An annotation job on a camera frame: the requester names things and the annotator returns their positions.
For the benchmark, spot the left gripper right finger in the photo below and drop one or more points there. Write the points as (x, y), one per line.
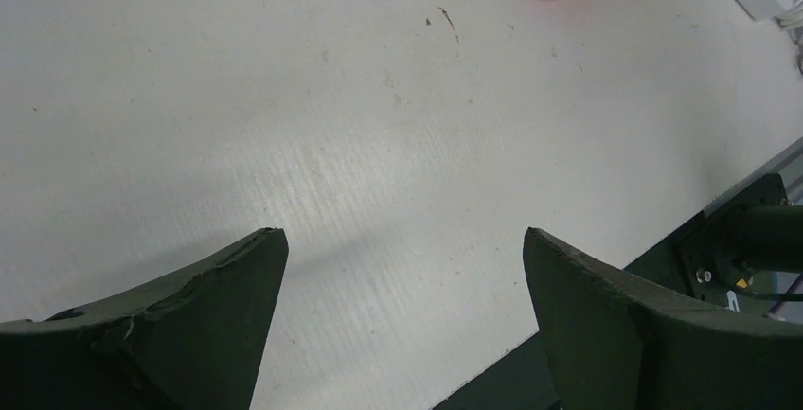
(614, 340)

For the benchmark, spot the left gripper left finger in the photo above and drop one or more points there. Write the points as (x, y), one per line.
(191, 339)

